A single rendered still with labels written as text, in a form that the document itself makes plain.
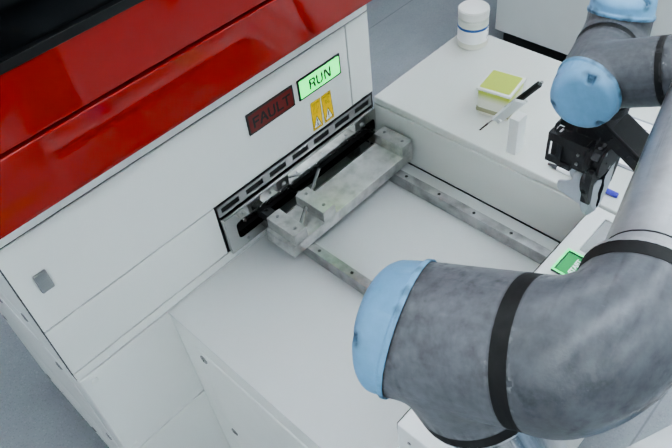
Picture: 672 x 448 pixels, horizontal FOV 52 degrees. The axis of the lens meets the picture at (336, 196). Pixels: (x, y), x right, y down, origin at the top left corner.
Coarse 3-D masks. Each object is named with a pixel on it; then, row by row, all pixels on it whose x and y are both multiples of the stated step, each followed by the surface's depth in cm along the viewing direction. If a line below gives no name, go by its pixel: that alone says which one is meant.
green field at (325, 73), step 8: (328, 64) 136; (336, 64) 138; (320, 72) 135; (328, 72) 137; (336, 72) 139; (304, 80) 133; (312, 80) 134; (320, 80) 136; (328, 80) 138; (304, 88) 134; (312, 88) 135; (304, 96) 135
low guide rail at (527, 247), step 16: (400, 176) 150; (416, 192) 149; (432, 192) 145; (448, 208) 144; (464, 208) 141; (480, 224) 139; (496, 224) 137; (512, 240) 135; (528, 240) 134; (528, 256) 134; (544, 256) 131
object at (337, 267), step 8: (312, 248) 138; (320, 248) 137; (312, 256) 138; (320, 256) 136; (328, 256) 136; (320, 264) 138; (328, 264) 135; (336, 264) 134; (344, 264) 134; (336, 272) 135; (344, 272) 132; (352, 272) 132; (344, 280) 134; (352, 280) 132; (360, 280) 131; (368, 280) 130; (360, 288) 131
